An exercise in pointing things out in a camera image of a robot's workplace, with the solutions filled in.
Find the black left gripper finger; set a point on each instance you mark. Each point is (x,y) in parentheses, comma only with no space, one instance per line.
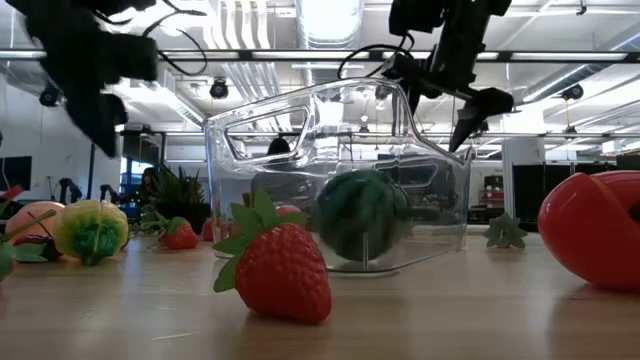
(97,125)
(114,109)

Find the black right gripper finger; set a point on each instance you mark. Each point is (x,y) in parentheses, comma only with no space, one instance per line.
(413,95)
(482,107)

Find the yellow toy bell pepper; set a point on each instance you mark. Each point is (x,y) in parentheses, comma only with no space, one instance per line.
(90,230)

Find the clear plastic tupperware container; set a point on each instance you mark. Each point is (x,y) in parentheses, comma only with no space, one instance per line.
(440,210)

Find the toy peach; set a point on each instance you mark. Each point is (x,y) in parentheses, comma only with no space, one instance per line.
(30,217)

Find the green toy watermelon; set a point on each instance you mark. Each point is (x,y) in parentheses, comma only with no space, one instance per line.
(360,215)

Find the red toy apple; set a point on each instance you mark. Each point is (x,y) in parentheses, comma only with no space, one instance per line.
(585,235)

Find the red bumpy toy fruit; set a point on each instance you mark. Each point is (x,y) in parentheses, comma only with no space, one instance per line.
(289,210)

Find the large toy strawberry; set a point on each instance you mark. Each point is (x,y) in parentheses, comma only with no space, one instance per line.
(280,275)

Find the background black robot arm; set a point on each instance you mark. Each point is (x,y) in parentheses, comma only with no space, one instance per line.
(67,190)
(107,192)

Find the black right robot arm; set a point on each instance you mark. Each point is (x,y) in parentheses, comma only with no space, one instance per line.
(465,30)

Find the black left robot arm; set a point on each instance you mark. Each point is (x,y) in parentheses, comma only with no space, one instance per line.
(75,7)

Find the black ceiling spotlight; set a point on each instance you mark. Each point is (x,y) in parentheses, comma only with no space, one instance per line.
(218,89)
(572,92)
(50,95)

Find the black overhead crossbar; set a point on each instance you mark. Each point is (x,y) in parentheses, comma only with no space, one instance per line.
(375,56)

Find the blue lit window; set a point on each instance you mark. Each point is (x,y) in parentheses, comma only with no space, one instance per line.
(131,182)

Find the person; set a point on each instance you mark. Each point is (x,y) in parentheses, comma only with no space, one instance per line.
(149,177)
(278,146)

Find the white pillar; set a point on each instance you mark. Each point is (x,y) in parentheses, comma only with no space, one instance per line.
(522,175)

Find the shelf with red bins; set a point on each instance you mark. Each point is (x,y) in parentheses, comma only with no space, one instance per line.
(492,196)

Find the black partition panels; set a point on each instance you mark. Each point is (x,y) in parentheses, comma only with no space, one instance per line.
(550,192)

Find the potted green plant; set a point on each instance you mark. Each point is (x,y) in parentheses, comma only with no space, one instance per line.
(180,210)

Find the dark wall monitor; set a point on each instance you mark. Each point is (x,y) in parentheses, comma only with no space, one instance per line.
(15,172)

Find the silver ceiling air duct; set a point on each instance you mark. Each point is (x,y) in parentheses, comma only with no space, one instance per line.
(330,20)

